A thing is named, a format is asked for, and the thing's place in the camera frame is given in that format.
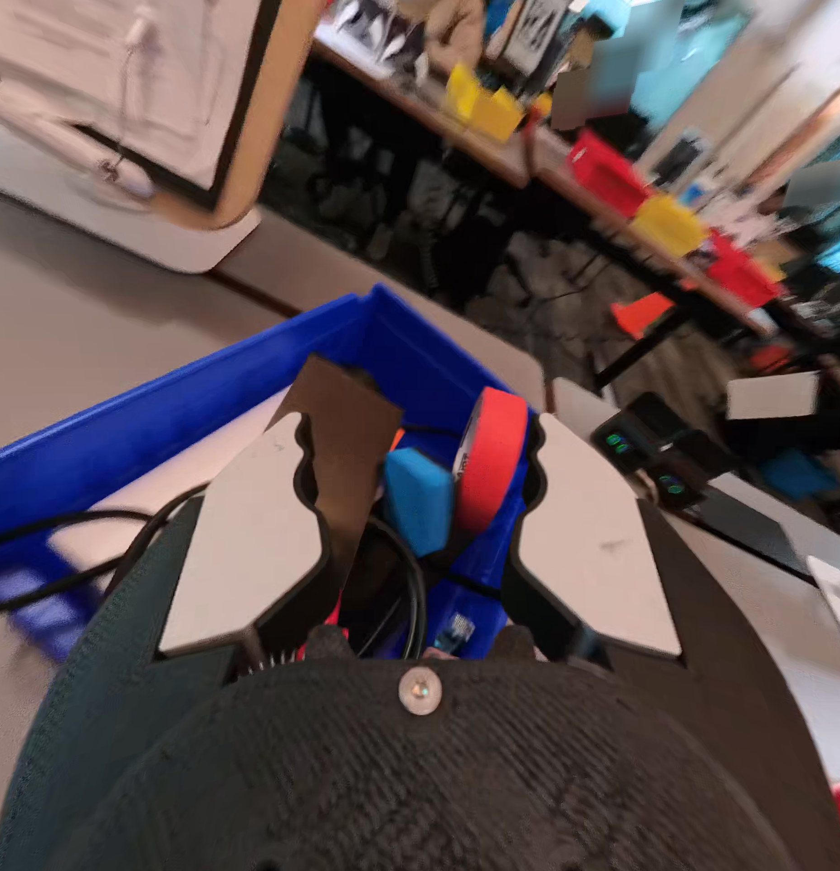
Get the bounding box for red storage bin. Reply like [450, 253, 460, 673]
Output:
[568, 129, 654, 217]
[704, 230, 783, 308]

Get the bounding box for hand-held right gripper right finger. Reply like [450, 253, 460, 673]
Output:
[500, 411, 684, 662]

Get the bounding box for red tape roll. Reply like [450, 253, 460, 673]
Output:
[453, 386, 531, 540]

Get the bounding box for blue plastic bin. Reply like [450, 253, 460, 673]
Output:
[0, 282, 552, 666]

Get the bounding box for black cable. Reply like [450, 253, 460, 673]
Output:
[0, 480, 429, 660]

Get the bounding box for brown cardboard piece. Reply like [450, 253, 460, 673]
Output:
[265, 354, 405, 582]

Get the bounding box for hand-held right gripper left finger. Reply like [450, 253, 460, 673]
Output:
[156, 410, 334, 657]

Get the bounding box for wooden board with instruction sheets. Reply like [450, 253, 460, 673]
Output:
[0, 0, 323, 234]

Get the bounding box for white device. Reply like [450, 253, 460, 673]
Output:
[49, 388, 292, 593]

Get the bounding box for white board base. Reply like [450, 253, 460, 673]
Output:
[0, 119, 262, 274]

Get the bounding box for long wooden work table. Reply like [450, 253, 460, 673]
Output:
[311, 27, 840, 382]

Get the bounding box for blue foam block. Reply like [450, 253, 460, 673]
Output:
[382, 445, 457, 559]

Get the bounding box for white paper sheet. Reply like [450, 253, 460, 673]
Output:
[806, 554, 840, 651]

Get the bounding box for yellow storage bin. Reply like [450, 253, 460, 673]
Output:
[630, 194, 710, 258]
[446, 63, 527, 142]

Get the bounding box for grey desk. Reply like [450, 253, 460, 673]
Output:
[0, 191, 840, 838]

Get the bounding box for black flat pad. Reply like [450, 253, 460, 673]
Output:
[692, 476, 817, 581]

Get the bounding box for black charger with green lights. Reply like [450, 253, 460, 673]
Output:
[592, 408, 655, 474]
[648, 449, 708, 510]

